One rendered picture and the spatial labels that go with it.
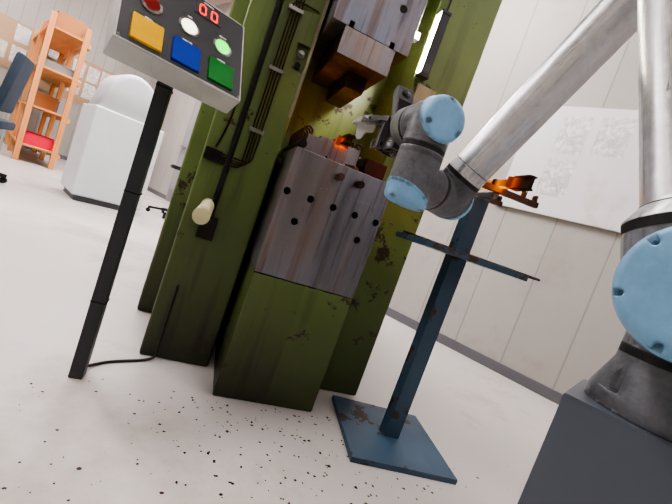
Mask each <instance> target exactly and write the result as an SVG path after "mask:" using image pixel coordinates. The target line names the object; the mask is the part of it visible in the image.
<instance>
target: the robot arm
mask: <svg viewBox="0 0 672 504"><path fill-rule="evenodd" d="M637 31H638V146H639V208H638V210H637V211H636V212H634V213H633V214H632V215H631V216H629V217H628V218H627V219H626V220H625V221H623V222H622V223H621V226H620V228H621V229H620V262H619V264H618V266H617V268H616V271H615V273H614V277H613V282H612V300H613V305H614V309H615V311H616V314H617V316H618V318H619V320H620V322H621V323H622V325H623V327H624V328H625V329H626V332H625V334H624V336H623V339H622V342H621V343H620V346H619V348H618V350H617V352H616V354H615V355H614V356H613V357H612V358H611V359H610V360H609V361H608V362H607V363H605V364H604V365H603V366H602V367H601V368H600V369H599V370H598V371H597V372H596V373H595V374H593V375H592V376H591V377H590V378H589V380H588V382H587V384H586V387H585V389H584V391H585V392H586V394H587V395H588V396H590V397H591V398H592V399H593V400H595V401H596V402H597V403H599V404H600V405H602V406H603V407H605V408H607V409H608V410H610V411H611V412H613V413H615V414H616V415H618V416H620V417H622V418H623V419H625V420H627V421H629V422H631V423H633V424H634V425H636V426H638V427H640V428H642V429H644V430H646V431H648V432H650V433H652V434H654V435H656V436H658V437H660V438H662V439H664V440H666V441H668V442H671V443H672V0H600V1H599V3H598V4H597V5H596V6H595V7H594V8H593V9H592V10H591V11H590V12H589V13H588V14H587V16H586V17H585V18H584V19H583V20H582V21H581V22H580V23H579V24H578V25H577V26H576V28H575V29H574V30H573V31H572V32H571V33H570V34H569V35H568V36H567V37H566V38H565V39H564V41H563V42H562V43H561V44H560V45H559V46H558V47H557V48H556V49H555V50H554V51H553V52H552V54H551V55H550V56H549V57H548V58H547V59H546V60H545V61H544V62H543V63H542V64H541V66H540V67H539V68H538V69H537V70H536V71H535V72H534V73H533V74H532V75H531V76H530V77H529V79H528V80H527V81H526V82H525V83H524V84H523V85H522V86H521V87H520V88H519V89H518V90H517V92H516V93H515V94H514V95H513V96H512V97H511V98H510V99H509V100H508V101H507V102H506V104H505V105H504V106H503V107H502V108H501V109H500V110H499V111H498V112H497V113H496V114H495V115H494V117H493V118H492V119H491V120H490V121H489V122H488V123H487V124H486V125H485V126H484V127H483V128H482V130H481V131H480V132H479V133H478V134H477V135H476V136H475V137H474V138H473V139H472V140H471V142H470V143H469V144H468V145H467V146H466V147H465V148H464V149H463V150H462V151H461V152H460V153H459V155H458V156H457V157H456V158H455V159H454V160H453V161H451V162H450V163H449V164H448V165H447V166H446V167H445V168H444V169H443V170H440V166H441V163H442V161H443V158H444V155H445V153H446V150H447V147H448V144H449V143H451V142H453V141H455V140H456V139H457V138H458V137H459V136H460V135H461V133H462V131H463V129H464V125H465V114H464V111H463V108H462V106H461V104H460V103H459V102H458V101H457V100H456V99H455V98H453V97H452V96H449V95H445V94H440V95H434V96H430V97H428V98H426V99H425V100H423V101H420V102H418V103H415V104H413V101H414V92H413V91H411V90H409V89H407V88H405V87H403V86H400V85H398V86H397V88H396V89H395V90H394V96H393V104H392V112H391V116H378V115H363V116H361V117H359V118H357V119H355V120H353V122H352V123H353V124H357V129H356V139H361V138H362V137H363V136H364V135H365V134H366V133H373V132H374V131H375V130H376V128H377V125H379V127H380V129H379V132H378V135H377V136H376V139H372V140H371V143H370V146H369V148H373V149H374V150H376V151H378V152H380V154H383V155H385V156H387V157H391V158H395V161H394V164H393V167H392V169H391V172H390V175H389V177H388V178H387V181H386V187H385V190H384V195H385V197H386V198H387V199H388V200H390V201H391V202H393V203H395V204H397V205H399V206H401V207H404V208H406V209H409V210H413V211H417V212H421V211H423V210H426V211H428V212H430V213H432V214H434V215H435V216H437V217H439V218H442V219H446V220H457V219H460V218H462V217H464V216H465V215H466V214H467V213H468V212H469V211H470V210H471V208H472V206H473V202H474V196H475V195H476V194H477V193H478V192H479V191H480V190H481V188H482V186H483V185H484V184H485V183H486V182H487V181H488V180H489V179H490V178H491V177H492V176H493V175H494V174H495V173H496V172H497V171H498V170H499V169H500V168H501V167H502V166H503V165H504V164H505V163H506V162H507V161H508V160H509V159H510V158H511V157H512V156H513V155H514V154H515V153H516V152H517V151H518V150H519V149H520V148H521V147H522V146H523V145H524V144H525V143H526V142H527V141H528V140H529V139H530V138H531V137H532V136H533V135H534V134H535V133H536V132H537V131H538V130H539V129H540V128H541V127H542V126H543V125H544V124H545V123H546V122H547V121H548V120H549V119H550V118H551V117H552V116H553V115H554V114H555V113H556V112H557V111H558V110H559V109H560V108H561V107H562V106H563V105H564V104H565V103H566V102H567V101H568V100H569V99H570V98H571V97H572V96H573V95H574V94H575V93H576V92H577V91H578V90H579V89H580V88H581V87H582V86H583V85H584V84H585V83H586V82H587V81H588V80H589V79H590V78H591V77H592V76H593V75H594V74H595V73H596V72H597V71H598V70H599V69H600V68H601V67H602V66H603V65H604V64H605V63H606V62H607V61H608V60H609V59H610V58H611V57H612V56H613V55H614V54H615V53H616V52H617V51H618V50H619V49H620V48H621V47H622V46H623V45H624V44H625V43H626V42H627V41H628V40H629V39H630V38H631V37H632V36H633V35H634V34H635V33H636V32H637ZM374 141H375V142H374ZM373 142H374V145H373ZM372 145H373V146H372Z"/></svg>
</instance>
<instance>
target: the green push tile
mask: <svg viewBox="0 0 672 504"><path fill-rule="evenodd" d="M233 72H234V69H233V68H231V67H229V66H228V65H226V64H224V63H222V62H221V61H219V60H217V59H216V58H214V57H212V56H209V59H208V71H207V79H209V80H211V81H212V82H214V83H216V84H218V85H220V86H222V87H224V88H225V89H227V90H229V91H232V87H233Z"/></svg>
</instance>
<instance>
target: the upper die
mask: <svg viewBox="0 0 672 504"><path fill-rule="evenodd" d="M395 52H396V51H394V50H392V49H390V48H388V47H387V46H385V45H383V44H381V43H379V42H377V41H375V40H373V39H372V38H370V37H368V36H366V35H364V34H362V33H360V32H359V31H357V30H355V29H353V28H351V27H349V26H347V25H345V26H344V28H343V29H342V30H341V32H340V33H339V34H338V35H337V37H336V38H335V39H334V41H333V42H332V43H331V44H330V46H329V47H328V48H327V50H326V51H325V52H324V53H323V55H322V56H321V57H320V59H319V60H318V61H317V64H316V67H315V70H314V73H313V76H312V79H311V82H313V83H315V84H318V85H320V86H322V87H324V88H326V89H328V90H329V89H330V88H331V87H332V86H334V85H335V84H336V83H337V82H338V81H339V80H340V79H342V78H343V77H344V76H345V75H346V74H347V73H349V72H350V71H351V72H353V73H355V74H357V75H359V76H361V77H363V78H365V79H367V83H366V85H365V88H364V91H365V90H367V89H369V88H370V87H372V86H373V85H375V84H376V83H378V82H380V81H381V80H383V79H384V78H386V77H387V75H388V72H389V69H390V66H391V63H392V60H393V58H394V55H395ZM364 91H363V92H364Z"/></svg>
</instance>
